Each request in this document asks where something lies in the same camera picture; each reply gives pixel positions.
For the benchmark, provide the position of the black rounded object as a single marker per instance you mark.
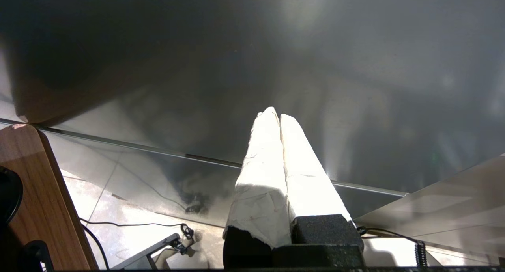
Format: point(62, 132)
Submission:
point(10, 193)

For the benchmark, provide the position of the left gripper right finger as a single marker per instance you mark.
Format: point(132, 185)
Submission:
point(311, 193)

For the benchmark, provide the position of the stainless steel appliance door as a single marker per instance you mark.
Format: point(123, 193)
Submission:
point(236, 47)

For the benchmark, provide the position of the brown wooden furniture panel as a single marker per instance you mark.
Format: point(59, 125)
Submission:
point(43, 193)

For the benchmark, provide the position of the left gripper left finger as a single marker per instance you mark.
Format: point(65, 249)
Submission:
point(260, 185)

